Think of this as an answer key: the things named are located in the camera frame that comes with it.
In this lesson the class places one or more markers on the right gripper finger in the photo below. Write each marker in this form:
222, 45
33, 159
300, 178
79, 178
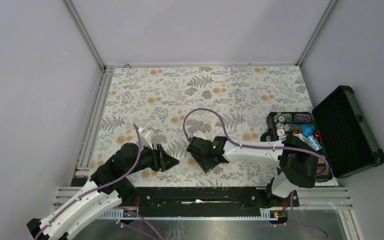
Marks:
195, 152
207, 164

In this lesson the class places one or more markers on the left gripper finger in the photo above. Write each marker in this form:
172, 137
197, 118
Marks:
166, 164
163, 155

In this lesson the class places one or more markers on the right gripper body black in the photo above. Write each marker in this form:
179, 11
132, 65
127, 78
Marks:
204, 159

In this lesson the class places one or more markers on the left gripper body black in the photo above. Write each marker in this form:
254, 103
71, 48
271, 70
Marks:
148, 158

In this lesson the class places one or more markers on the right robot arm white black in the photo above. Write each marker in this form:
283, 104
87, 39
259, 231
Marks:
297, 161

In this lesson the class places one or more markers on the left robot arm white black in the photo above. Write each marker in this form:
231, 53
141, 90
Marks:
107, 187

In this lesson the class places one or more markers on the floral patterned table mat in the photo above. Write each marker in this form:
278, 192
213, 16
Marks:
175, 101

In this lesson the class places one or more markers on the blue poker chip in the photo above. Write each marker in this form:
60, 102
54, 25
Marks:
307, 131

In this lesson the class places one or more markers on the black poker chip case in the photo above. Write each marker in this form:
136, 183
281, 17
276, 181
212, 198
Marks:
340, 127

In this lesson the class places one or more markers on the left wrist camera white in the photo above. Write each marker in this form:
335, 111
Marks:
146, 137

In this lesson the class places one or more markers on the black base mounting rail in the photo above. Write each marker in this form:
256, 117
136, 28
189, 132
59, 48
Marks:
206, 202

